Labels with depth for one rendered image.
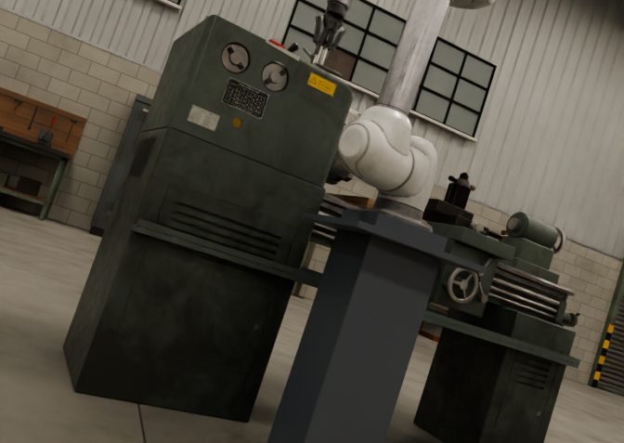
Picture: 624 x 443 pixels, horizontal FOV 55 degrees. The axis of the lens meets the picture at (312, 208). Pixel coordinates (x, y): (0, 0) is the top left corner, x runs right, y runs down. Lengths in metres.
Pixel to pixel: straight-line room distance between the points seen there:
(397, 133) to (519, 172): 9.59
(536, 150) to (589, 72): 1.82
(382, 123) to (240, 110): 0.54
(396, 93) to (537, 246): 1.54
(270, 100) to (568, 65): 10.28
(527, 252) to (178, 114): 1.82
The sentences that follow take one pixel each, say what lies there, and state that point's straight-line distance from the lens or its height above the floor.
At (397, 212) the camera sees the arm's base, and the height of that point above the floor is 0.83.
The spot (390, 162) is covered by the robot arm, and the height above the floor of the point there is 0.94.
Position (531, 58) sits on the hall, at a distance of 11.60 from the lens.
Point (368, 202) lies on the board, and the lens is 2.36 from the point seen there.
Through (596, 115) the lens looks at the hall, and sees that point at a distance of 12.47.
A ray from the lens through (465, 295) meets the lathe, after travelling 2.55.
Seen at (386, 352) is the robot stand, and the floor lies 0.42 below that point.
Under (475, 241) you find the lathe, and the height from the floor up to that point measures 0.89.
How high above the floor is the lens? 0.61
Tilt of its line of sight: 4 degrees up
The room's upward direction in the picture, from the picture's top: 19 degrees clockwise
